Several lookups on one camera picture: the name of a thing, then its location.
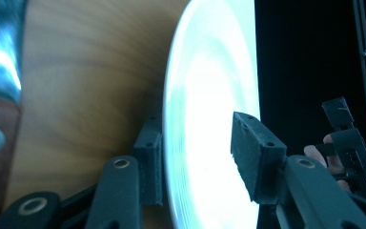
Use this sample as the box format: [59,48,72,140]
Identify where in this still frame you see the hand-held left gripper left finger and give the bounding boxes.
[132,115,165,206]

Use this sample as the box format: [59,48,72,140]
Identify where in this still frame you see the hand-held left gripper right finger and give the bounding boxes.
[230,111,289,205]

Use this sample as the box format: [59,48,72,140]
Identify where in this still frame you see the white plate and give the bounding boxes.
[161,0,262,229]

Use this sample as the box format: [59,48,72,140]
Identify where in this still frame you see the wooden tray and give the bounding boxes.
[5,0,192,229]

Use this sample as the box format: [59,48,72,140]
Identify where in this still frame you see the wooden-handled knife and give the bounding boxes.
[0,0,30,220]

